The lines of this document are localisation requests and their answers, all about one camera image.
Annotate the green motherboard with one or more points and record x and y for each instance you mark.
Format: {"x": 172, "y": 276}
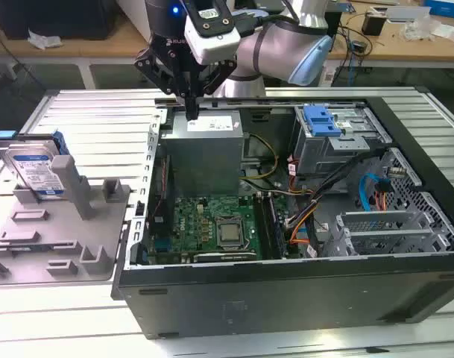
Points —
{"x": 191, "y": 223}

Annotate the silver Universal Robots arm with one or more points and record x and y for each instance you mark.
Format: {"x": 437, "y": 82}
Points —
{"x": 275, "y": 44}

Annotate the RAM stick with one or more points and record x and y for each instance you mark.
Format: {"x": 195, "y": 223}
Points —
{"x": 262, "y": 227}

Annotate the blue cardboard box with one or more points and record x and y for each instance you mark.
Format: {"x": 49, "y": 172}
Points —
{"x": 446, "y": 8}

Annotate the flat white box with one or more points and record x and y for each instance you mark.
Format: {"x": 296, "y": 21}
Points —
{"x": 405, "y": 14}

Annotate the metal optical drive cage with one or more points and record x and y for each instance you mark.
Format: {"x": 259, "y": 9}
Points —
{"x": 323, "y": 156}

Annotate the crumpled white paper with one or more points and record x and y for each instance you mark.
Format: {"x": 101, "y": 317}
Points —
{"x": 44, "y": 41}

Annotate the small black cube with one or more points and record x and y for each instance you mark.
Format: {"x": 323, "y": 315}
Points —
{"x": 374, "y": 24}

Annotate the blue plastic drive latch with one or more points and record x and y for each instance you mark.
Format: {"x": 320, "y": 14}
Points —
{"x": 320, "y": 123}

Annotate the grey power supply unit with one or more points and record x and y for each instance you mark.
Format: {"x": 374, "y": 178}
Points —
{"x": 200, "y": 160}

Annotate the clear plastic bags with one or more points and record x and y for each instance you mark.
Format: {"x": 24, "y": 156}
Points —
{"x": 416, "y": 30}

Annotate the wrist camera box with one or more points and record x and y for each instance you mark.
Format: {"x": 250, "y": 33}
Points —
{"x": 215, "y": 48}

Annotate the large white appliance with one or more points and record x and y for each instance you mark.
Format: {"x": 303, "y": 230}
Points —
{"x": 133, "y": 15}

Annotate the large black box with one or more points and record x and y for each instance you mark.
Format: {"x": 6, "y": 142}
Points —
{"x": 62, "y": 18}

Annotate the silver CPU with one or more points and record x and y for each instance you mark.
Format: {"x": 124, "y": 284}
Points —
{"x": 230, "y": 233}

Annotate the black graphics card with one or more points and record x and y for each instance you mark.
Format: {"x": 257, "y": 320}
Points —
{"x": 226, "y": 257}

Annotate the wooden desk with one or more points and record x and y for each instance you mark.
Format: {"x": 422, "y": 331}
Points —
{"x": 81, "y": 48}
{"x": 398, "y": 50}

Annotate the grey parts rack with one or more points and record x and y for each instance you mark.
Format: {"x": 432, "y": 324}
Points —
{"x": 62, "y": 242}

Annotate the black PC case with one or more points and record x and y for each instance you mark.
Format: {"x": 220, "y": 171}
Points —
{"x": 286, "y": 298}

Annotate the hard disk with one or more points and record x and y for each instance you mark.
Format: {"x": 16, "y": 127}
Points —
{"x": 33, "y": 168}

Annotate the metal disk bay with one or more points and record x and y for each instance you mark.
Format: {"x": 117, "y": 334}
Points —
{"x": 372, "y": 217}

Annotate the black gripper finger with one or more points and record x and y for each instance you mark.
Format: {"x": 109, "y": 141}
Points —
{"x": 219, "y": 74}
{"x": 152, "y": 67}

